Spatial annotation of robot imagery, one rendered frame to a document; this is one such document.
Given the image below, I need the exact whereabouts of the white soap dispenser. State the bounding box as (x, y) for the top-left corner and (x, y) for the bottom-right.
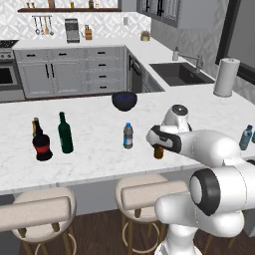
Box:
(171, 46), (180, 63)

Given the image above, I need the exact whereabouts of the small potted plant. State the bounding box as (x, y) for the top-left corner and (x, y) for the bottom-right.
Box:
(139, 30), (151, 43)

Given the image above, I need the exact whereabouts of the rail with hanging tools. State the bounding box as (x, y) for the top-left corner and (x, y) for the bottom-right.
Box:
(31, 14), (55, 37)

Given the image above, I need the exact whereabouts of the black dishwasher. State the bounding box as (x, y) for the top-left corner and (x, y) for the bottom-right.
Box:
(127, 53), (165, 95)

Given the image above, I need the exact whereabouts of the grey tap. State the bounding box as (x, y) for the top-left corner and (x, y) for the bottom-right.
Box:
(180, 54), (204, 75)

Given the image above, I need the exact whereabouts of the black window frame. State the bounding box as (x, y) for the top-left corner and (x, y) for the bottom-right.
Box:
(215, 0), (255, 85)

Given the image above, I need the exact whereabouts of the dark green glass bottle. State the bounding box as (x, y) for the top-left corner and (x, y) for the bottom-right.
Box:
(57, 111), (75, 154)

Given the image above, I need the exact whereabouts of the yellow-brown glass bottle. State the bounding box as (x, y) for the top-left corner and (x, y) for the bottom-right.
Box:
(31, 118), (38, 138)

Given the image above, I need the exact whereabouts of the clear plastic water bottle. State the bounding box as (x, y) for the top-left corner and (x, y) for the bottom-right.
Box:
(238, 125), (254, 151)
(123, 122), (134, 150)

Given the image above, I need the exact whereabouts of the grey base cupboards run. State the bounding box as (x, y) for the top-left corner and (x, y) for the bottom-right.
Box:
(13, 46), (127, 99)

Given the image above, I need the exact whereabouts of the black red round bottle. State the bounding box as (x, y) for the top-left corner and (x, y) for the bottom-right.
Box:
(32, 118), (54, 162)

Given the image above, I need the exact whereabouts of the beige bar stool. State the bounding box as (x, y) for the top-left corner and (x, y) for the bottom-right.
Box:
(0, 186), (79, 255)
(115, 173), (190, 255)

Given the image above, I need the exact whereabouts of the brown wall shelf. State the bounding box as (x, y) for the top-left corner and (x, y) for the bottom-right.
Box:
(17, 7), (123, 14)

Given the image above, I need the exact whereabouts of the steel stove with oven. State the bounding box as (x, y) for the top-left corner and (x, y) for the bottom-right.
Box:
(0, 39), (27, 103)

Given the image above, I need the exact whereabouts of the dark sink basin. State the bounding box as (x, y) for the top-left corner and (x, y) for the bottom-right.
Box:
(148, 62), (216, 88)

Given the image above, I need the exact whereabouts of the amber glass bottle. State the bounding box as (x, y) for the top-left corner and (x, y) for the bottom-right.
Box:
(153, 145), (165, 160)

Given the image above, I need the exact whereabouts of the brown knife block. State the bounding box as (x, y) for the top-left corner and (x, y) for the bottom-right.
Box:
(84, 24), (94, 42)

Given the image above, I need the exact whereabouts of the white paper towel roll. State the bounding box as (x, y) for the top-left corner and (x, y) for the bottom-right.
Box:
(212, 57), (241, 99)

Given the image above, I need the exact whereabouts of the black bowl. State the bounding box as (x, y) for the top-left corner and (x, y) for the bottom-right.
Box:
(111, 91), (138, 113)

